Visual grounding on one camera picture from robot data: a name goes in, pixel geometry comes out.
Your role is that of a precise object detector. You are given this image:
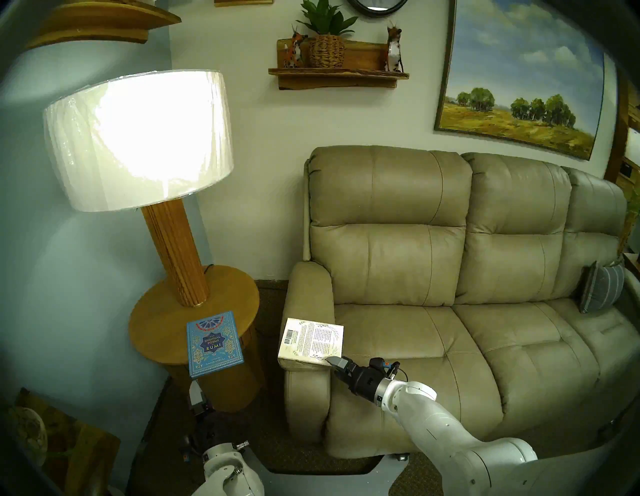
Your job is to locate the cream hardcover book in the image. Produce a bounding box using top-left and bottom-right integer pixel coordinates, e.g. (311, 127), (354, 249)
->
(277, 317), (345, 368)

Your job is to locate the orange fox figurine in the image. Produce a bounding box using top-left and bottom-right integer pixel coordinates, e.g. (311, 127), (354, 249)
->
(384, 22), (405, 73)
(284, 27), (308, 69)

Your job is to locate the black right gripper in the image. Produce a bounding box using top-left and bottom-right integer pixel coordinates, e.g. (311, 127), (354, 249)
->
(326, 356), (388, 405)

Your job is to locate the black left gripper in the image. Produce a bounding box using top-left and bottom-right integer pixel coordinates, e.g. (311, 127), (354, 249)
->
(182, 380), (221, 451)

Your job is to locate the blue Rumi poems book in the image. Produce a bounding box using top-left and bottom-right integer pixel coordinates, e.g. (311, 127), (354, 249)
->
(186, 311), (246, 378)

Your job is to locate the beige leather sofa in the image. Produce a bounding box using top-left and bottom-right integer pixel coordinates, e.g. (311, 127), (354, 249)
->
(282, 145), (640, 460)

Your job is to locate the wooden crate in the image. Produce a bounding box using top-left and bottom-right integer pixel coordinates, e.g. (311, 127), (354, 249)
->
(12, 387), (121, 496)

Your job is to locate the wooden corner shelf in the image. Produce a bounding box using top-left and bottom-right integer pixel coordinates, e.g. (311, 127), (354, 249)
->
(25, 0), (182, 51)

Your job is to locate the green plant in wicker pot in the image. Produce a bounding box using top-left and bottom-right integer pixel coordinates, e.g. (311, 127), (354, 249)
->
(296, 0), (359, 69)

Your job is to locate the round dark wall clock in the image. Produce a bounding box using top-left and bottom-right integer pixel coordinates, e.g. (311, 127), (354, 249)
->
(346, 0), (409, 18)

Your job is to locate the framed landscape painting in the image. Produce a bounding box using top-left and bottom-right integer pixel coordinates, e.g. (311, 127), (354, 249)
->
(434, 0), (606, 162)

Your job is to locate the wooden door frame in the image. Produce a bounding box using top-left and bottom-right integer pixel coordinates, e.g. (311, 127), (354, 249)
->
(603, 75), (640, 201)

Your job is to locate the grey striped cushion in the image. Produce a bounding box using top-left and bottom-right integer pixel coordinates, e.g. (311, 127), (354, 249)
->
(580, 260), (626, 315)

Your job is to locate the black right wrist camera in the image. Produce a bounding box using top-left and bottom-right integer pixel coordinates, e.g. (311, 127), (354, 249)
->
(369, 357), (402, 382)

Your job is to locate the round wooden side table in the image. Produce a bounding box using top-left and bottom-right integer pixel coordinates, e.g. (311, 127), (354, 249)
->
(128, 265), (266, 413)

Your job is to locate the wood slice decorative ball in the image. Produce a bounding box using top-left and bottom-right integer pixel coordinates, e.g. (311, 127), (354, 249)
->
(5, 405), (48, 468)

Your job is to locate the wooden lamp with white shade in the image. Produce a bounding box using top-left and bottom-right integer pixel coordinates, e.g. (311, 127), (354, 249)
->
(42, 69), (234, 307)

